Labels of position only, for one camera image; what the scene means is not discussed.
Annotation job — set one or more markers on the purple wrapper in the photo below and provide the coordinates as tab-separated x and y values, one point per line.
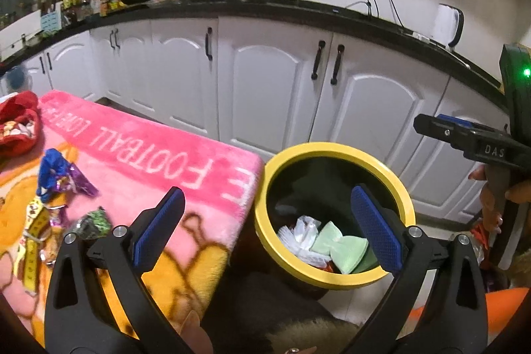
81	180

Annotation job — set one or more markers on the person's left hand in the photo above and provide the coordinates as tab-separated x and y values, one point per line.
197	333

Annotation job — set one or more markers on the shiny printed snack wrapper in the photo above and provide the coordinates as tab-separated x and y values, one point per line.
54	250

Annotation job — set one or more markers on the white lower cabinets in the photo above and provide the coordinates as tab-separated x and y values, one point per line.
265	88

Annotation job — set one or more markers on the pink printed blanket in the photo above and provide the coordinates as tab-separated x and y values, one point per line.
145	155

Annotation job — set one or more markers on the light blue utensil rack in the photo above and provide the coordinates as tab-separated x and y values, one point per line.
49	21

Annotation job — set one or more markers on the yellow strip wrapper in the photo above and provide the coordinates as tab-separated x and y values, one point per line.
31	254

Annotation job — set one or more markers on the white power adapter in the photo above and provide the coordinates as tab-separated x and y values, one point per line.
417	35

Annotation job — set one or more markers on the red embroidered cloth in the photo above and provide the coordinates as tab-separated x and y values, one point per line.
16	138

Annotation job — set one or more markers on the dark brown furry cloth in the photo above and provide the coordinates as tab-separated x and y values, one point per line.
265	308

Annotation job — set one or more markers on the orange garment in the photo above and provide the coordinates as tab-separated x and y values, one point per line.
506	304

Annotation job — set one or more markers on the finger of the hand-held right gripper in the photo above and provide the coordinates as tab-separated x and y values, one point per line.
439	134
454	120

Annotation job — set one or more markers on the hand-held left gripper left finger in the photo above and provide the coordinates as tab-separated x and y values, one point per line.
159	225

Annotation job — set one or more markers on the white electric kettle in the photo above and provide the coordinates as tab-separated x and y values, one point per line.
444	24

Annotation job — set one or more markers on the yellow-rimmed black bin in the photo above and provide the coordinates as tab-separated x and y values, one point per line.
332	148

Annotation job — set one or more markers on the green wrapper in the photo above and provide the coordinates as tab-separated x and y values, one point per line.
93	221

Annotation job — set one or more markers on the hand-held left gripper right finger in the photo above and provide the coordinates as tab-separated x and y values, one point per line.
377	229

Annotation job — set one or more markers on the white printed plastic bag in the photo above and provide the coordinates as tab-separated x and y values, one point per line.
298	238

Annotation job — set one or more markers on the row of condiment bottles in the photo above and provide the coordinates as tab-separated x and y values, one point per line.
108	5

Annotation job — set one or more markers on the blue wrapper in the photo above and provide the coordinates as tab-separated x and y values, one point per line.
52	167

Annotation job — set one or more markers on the light green sponge cloth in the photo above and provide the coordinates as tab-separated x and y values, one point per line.
348	254

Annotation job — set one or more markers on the person's right hand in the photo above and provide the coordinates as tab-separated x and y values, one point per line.
486	204

